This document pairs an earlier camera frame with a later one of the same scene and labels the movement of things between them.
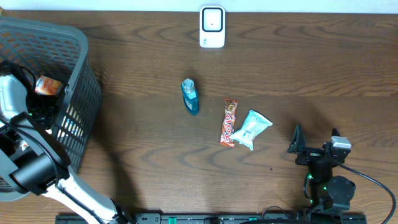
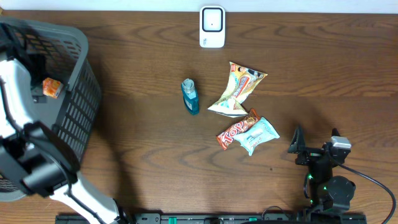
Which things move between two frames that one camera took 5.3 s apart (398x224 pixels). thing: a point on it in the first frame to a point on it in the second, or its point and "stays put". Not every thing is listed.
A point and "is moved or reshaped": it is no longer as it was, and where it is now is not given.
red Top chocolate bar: [229, 122] to [226, 137]
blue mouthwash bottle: [191, 97] stays put
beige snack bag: [72, 122] to [242, 81]
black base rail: [240, 218] stays put
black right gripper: [310, 154] stays put
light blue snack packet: [255, 124] is moved or reshaped
